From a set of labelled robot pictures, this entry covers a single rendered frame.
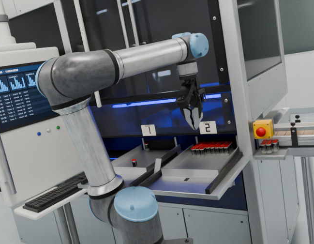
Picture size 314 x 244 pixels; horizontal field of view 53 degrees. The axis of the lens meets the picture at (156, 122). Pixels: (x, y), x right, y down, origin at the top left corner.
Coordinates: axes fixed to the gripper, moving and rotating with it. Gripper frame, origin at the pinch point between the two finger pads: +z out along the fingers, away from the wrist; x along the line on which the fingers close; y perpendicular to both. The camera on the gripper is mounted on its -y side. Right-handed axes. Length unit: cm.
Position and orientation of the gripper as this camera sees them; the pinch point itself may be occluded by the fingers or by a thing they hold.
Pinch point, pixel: (194, 127)
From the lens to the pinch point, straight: 122.6
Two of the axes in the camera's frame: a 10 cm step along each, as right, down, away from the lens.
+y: 5.1, -2.6, 8.2
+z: 1.8, 9.7, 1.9
